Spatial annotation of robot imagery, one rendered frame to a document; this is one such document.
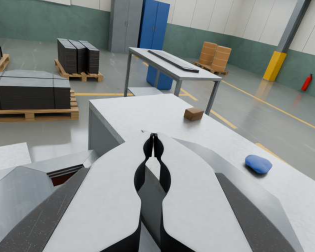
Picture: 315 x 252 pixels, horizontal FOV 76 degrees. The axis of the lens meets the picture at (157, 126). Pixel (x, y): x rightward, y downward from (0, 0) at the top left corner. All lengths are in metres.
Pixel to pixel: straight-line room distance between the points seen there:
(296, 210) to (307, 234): 0.09
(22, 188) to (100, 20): 7.96
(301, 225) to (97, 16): 8.35
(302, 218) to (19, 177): 1.04
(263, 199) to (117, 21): 7.73
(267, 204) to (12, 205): 0.86
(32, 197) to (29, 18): 7.79
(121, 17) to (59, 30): 2.22
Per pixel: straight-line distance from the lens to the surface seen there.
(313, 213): 0.89
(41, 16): 8.44
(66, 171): 1.03
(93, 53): 4.71
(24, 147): 1.35
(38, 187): 0.96
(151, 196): 0.77
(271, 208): 0.75
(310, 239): 0.79
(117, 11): 8.08
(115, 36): 8.14
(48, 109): 3.12
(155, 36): 8.69
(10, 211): 0.91
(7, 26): 8.56
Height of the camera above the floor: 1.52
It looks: 28 degrees down
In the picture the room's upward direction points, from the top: 12 degrees clockwise
